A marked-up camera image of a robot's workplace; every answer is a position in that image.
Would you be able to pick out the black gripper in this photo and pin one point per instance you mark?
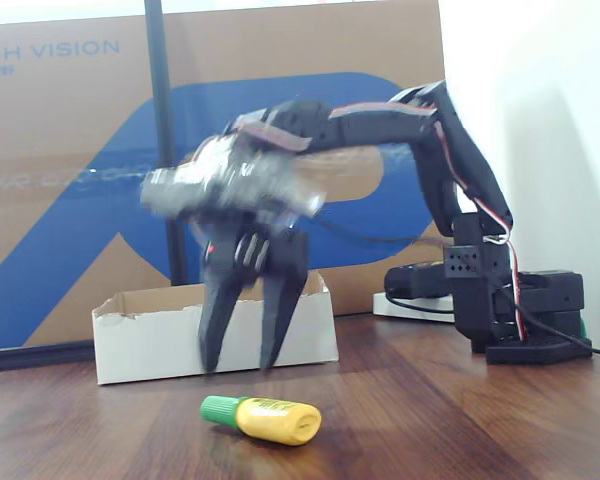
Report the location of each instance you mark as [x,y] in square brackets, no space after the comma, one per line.
[275,260]

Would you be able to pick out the yellow bottle with green cap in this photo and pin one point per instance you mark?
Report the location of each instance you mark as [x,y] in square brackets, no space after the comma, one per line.
[280,420]

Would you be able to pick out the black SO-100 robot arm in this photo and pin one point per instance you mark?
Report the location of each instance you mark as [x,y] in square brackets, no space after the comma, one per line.
[470,150]

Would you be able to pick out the white open cardboard box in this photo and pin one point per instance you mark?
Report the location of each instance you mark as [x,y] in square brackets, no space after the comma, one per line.
[145,345]

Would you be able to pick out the white power strip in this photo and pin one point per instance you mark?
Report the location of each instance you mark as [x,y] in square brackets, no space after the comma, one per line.
[415,316]

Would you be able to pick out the black power adapter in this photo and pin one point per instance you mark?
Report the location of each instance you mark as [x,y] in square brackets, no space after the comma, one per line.
[420,280]

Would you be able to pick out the black flat base bar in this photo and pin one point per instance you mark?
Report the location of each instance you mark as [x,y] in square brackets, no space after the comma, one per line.
[30,357]

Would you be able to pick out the black upright pole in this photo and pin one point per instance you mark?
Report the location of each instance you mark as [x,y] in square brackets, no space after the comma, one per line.
[161,100]

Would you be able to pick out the large brown blue-printed carton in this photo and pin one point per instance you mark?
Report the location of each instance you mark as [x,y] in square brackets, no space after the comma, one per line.
[280,50]

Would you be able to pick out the green clamp piece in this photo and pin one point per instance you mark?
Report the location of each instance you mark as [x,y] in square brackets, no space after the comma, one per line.
[583,327]

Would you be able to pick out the tape-wrapped black camera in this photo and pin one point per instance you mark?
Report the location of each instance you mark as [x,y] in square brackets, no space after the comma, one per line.
[205,185]

